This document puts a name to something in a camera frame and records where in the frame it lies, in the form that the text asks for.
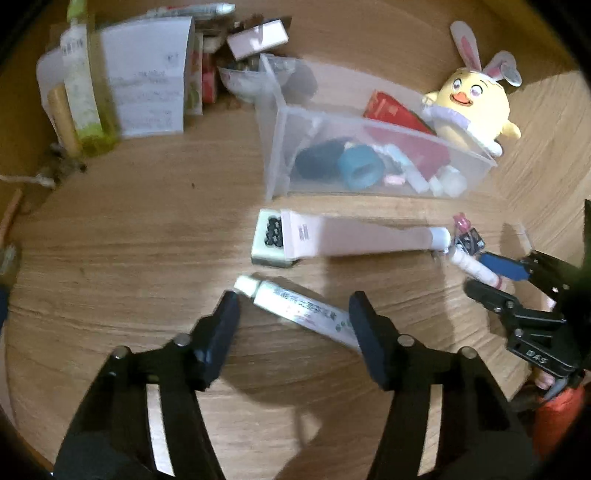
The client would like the red foil packet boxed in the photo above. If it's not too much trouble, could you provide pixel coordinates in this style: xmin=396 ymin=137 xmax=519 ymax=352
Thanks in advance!
xmin=363 ymin=91 xmax=450 ymax=180

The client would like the small white cardboard box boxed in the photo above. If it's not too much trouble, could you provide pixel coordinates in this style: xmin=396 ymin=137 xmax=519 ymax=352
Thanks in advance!
xmin=226 ymin=19 xmax=290 ymax=61

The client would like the white ointment tube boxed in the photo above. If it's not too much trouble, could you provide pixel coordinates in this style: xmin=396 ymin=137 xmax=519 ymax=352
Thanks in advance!
xmin=233 ymin=275 xmax=361 ymax=352

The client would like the white pill blister card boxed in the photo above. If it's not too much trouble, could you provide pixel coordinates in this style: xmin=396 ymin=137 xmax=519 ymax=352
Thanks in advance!
xmin=250 ymin=209 xmax=297 ymax=268

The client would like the white red cylindrical tube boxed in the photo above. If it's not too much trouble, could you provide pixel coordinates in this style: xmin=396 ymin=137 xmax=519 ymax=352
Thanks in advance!
xmin=448 ymin=247 xmax=502 ymax=289

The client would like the white folded paper sheet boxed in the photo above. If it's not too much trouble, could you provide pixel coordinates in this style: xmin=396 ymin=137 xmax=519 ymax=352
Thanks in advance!
xmin=36 ymin=17 xmax=193 ymax=138

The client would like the mint blue white bottle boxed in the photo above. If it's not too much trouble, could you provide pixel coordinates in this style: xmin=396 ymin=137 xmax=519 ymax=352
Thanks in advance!
xmin=386 ymin=144 xmax=430 ymax=194

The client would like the dark green glass bottle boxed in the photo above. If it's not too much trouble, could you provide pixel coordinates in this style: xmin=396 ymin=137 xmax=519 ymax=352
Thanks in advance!
xmin=294 ymin=137 xmax=349 ymax=181

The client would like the pink cosmetic tube white cap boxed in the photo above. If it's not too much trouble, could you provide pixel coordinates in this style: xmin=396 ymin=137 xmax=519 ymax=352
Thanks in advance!
xmin=280 ymin=210 xmax=452 ymax=259

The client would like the green spray bottle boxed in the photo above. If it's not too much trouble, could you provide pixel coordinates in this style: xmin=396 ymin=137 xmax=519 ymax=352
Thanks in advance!
xmin=60 ymin=1 xmax=117 ymax=157

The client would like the yellow bunny-eared chick plush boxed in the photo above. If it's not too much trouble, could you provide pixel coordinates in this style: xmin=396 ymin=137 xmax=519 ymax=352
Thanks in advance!
xmin=422 ymin=20 xmax=522 ymax=158

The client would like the white cord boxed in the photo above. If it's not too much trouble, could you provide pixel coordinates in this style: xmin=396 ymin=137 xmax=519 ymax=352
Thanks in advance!
xmin=0 ymin=172 xmax=56 ymax=189

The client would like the clear plastic storage bin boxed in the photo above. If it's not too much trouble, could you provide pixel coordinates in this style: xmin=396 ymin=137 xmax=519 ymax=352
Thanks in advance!
xmin=256 ymin=54 xmax=497 ymax=199

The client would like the beige cylinder stick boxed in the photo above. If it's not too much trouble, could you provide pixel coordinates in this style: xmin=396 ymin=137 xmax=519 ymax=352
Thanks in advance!
xmin=47 ymin=83 xmax=83 ymax=158

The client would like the stack of booklets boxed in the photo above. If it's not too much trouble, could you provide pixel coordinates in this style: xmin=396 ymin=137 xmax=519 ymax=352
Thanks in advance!
xmin=185 ymin=16 xmax=229 ymax=116

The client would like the person right hand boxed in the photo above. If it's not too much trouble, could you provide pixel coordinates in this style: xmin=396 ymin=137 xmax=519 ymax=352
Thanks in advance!
xmin=531 ymin=368 xmax=555 ymax=391

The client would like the white bowl of beads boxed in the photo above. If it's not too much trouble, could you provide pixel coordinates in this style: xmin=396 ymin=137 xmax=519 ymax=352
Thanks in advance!
xmin=217 ymin=54 xmax=298 ymax=103

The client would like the pink candy wrapper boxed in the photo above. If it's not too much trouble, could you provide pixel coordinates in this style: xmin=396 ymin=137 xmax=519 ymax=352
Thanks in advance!
xmin=453 ymin=212 xmax=472 ymax=233

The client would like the red white marker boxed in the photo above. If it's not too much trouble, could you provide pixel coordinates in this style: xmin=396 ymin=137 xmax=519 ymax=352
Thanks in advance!
xmin=145 ymin=2 xmax=235 ymax=20

